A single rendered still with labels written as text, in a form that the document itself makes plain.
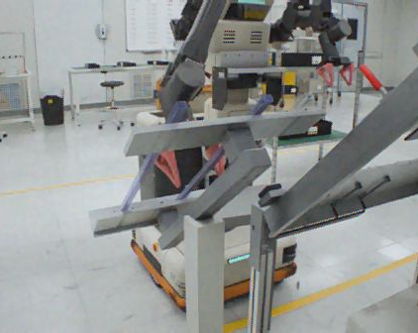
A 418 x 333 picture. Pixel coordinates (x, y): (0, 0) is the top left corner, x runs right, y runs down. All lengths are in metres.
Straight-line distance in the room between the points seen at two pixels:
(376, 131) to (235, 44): 0.96
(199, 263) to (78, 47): 6.81
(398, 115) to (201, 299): 0.50
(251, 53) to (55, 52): 6.02
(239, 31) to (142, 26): 6.16
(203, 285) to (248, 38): 1.05
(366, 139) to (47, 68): 6.89
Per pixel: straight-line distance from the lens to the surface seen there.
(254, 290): 1.08
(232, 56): 1.54
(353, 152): 0.75
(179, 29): 1.48
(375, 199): 1.24
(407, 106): 0.66
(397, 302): 0.93
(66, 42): 7.41
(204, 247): 0.77
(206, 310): 0.85
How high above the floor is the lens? 1.13
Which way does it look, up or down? 17 degrees down
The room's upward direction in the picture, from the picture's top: straight up
